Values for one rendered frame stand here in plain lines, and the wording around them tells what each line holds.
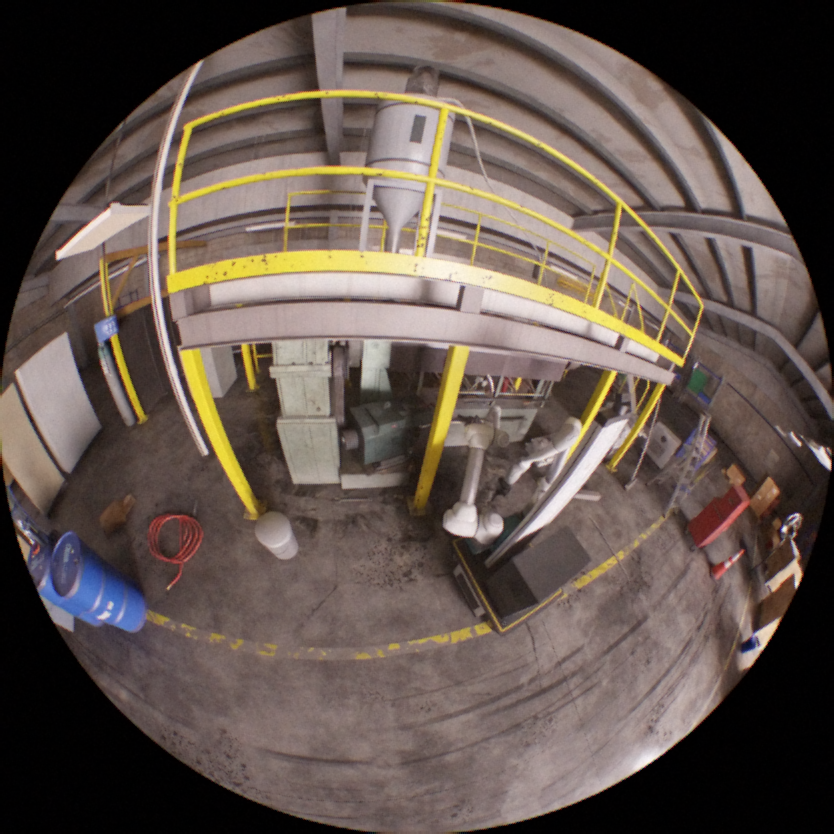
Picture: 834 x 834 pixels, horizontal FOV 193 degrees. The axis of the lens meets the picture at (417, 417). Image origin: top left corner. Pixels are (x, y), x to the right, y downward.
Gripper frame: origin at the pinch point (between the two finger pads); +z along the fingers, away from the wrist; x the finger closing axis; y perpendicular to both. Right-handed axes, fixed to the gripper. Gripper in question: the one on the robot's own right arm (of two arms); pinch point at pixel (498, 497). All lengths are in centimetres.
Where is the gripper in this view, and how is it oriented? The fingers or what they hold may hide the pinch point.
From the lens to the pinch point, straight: 217.8
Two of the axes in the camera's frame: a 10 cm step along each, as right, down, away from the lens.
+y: 3.6, 5.9, -7.2
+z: -1.4, 8.0, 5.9
